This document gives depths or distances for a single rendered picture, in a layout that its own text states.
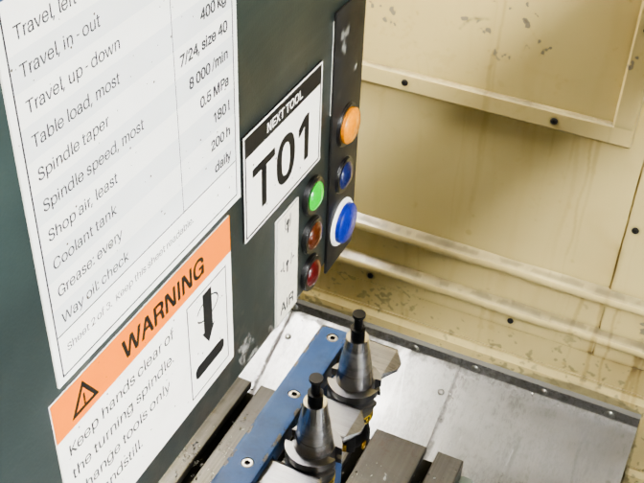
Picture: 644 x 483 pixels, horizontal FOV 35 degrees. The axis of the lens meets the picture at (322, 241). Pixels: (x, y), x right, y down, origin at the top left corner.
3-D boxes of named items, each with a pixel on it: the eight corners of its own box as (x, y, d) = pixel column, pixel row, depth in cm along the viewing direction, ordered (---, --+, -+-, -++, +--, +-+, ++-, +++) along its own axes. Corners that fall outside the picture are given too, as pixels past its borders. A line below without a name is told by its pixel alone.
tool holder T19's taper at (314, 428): (304, 423, 113) (306, 380, 109) (340, 437, 112) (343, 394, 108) (286, 450, 110) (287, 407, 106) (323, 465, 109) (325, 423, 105)
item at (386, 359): (406, 356, 125) (407, 351, 124) (390, 383, 121) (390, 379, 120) (355, 337, 127) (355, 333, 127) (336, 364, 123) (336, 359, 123)
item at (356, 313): (352, 330, 116) (354, 307, 113) (366, 333, 115) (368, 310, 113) (348, 339, 114) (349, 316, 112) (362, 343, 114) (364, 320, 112)
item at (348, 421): (371, 416, 117) (372, 411, 116) (353, 448, 113) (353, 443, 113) (316, 396, 119) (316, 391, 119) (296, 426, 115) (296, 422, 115)
